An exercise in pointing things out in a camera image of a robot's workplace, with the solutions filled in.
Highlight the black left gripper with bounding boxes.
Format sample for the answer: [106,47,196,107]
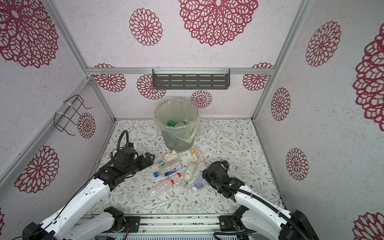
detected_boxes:
[124,151,155,178]

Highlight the clear bluish water bottle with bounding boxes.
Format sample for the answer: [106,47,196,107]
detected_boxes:
[192,176,207,192]

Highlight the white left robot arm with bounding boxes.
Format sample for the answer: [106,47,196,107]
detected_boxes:
[22,147,156,240]

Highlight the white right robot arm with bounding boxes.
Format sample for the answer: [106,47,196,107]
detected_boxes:
[202,161,319,240]

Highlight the grey mesh waste bin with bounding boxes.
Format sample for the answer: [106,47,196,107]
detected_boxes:
[153,97,201,153]

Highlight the green plastic bin liner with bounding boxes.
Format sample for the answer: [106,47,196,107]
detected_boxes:
[152,95,201,144]

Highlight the small bottle green cap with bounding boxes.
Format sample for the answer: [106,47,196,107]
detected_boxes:
[157,150,180,167]

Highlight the crushed clear bottle blue cap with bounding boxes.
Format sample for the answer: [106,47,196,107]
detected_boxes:
[153,159,182,178]

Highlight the clear bottle green label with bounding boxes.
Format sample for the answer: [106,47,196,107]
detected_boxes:
[180,162,199,189]

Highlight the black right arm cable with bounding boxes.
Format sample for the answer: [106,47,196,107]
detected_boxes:
[206,173,307,240]

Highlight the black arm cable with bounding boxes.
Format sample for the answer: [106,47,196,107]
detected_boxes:
[206,173,307,240]
[11,130,130,240]

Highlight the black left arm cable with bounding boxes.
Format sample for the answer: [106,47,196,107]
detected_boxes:
[11,130,130,240]

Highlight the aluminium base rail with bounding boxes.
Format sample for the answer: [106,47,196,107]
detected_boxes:
[80,212,301,238]

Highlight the dark grey wall shelf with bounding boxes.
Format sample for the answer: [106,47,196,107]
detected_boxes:
[152,69,231,90]

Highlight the black wire wall rack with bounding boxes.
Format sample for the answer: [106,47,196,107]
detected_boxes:
[53,94,91,136]

